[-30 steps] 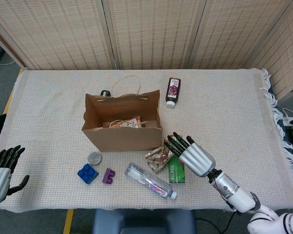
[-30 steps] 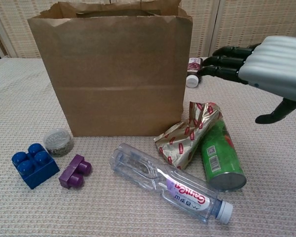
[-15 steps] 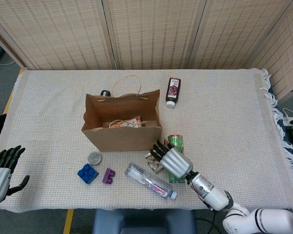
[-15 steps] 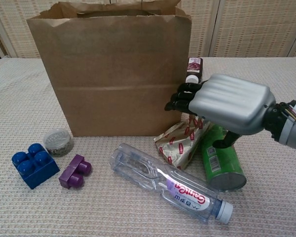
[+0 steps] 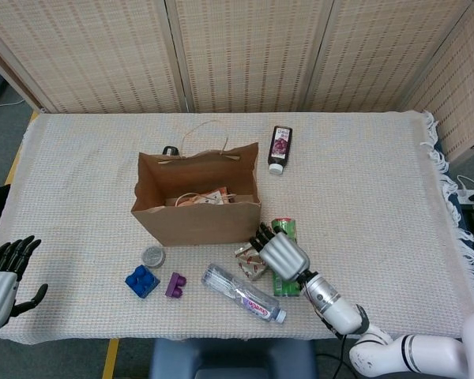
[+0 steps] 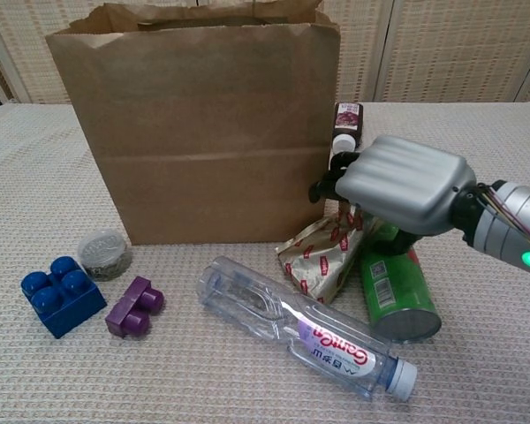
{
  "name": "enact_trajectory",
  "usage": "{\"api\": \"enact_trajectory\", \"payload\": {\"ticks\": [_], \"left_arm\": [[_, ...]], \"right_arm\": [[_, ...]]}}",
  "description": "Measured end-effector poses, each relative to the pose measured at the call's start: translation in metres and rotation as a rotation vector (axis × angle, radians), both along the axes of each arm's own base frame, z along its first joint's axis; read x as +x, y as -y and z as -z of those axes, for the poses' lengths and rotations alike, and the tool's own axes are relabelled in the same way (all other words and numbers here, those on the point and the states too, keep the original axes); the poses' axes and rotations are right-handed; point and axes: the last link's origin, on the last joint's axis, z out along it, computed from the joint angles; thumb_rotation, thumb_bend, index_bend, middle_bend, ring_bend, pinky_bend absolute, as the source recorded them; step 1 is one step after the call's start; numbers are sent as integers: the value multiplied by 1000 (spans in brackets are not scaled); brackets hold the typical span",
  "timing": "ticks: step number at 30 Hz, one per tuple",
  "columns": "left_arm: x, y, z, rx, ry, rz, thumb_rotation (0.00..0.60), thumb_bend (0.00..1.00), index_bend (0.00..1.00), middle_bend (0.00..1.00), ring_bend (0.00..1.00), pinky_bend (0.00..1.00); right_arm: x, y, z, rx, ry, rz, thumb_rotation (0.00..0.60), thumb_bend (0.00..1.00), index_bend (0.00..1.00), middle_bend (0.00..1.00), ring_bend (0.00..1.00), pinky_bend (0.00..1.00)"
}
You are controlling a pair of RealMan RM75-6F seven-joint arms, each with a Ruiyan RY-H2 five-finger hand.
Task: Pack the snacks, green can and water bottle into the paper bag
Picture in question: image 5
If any blue padded seat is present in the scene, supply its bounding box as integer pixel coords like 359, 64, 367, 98
149, 338, 319, 379

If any brown paper bag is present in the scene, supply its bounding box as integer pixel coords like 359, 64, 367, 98
130, 120, 261, 246

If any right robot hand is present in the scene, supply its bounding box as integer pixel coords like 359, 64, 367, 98
249, 222, 311, 282

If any white power strip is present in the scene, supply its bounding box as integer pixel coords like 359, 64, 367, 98
456, 175, 474, 205

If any white woven tablecloth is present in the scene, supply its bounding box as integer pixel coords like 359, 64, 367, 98
0, 110, 474, 348

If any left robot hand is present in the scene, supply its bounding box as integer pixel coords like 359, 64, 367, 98
0, 235, 48, 331

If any bamboo folding screen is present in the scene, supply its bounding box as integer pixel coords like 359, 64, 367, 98
0, 0, 474, 163

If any clear plastic water bottle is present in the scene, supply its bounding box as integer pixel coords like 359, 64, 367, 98
201, 263, 288, 325

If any green chips can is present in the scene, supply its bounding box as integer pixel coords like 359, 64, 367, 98
270, 217, 303, 297

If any blue building block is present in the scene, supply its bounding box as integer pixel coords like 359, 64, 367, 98
125, 265, 161, 300

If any orange blue cracker box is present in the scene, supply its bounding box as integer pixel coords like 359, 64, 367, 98
176, 187, 238, 207

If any purple building block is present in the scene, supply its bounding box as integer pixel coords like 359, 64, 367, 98
164, 272, 189, 298

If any small round clear container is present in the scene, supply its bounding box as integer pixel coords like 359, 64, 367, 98
141, 246, 167, 269

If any gold red snack wrapper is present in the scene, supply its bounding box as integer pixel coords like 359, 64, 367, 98
235, 243, 272, 281

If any dark juice bottle white cap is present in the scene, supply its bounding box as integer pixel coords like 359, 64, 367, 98
267, 125, 294, 176

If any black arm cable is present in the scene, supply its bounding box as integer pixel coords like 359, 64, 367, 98
314, 307, 351, 379

